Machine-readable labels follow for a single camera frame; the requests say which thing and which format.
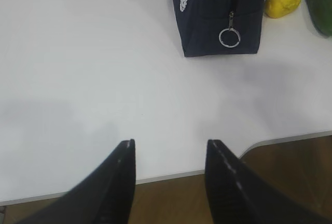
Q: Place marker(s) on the yellow lemon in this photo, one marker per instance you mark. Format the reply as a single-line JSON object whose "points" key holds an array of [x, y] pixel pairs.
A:
{"points": [[279, 8]]}

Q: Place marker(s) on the navy blue insulated bag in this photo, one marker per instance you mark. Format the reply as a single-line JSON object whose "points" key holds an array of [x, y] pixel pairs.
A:
{"points": [[214, 27]]}

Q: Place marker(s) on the green cucumber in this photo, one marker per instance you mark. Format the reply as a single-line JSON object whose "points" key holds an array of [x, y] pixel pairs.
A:
{"points": [[320, 13]]}

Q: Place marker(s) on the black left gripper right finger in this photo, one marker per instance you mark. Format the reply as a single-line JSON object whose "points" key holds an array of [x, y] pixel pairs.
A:
{"points": [[236, 194]]}

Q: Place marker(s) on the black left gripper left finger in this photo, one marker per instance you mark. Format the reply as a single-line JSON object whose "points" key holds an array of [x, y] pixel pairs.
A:
{"points": [[105, 196]]}

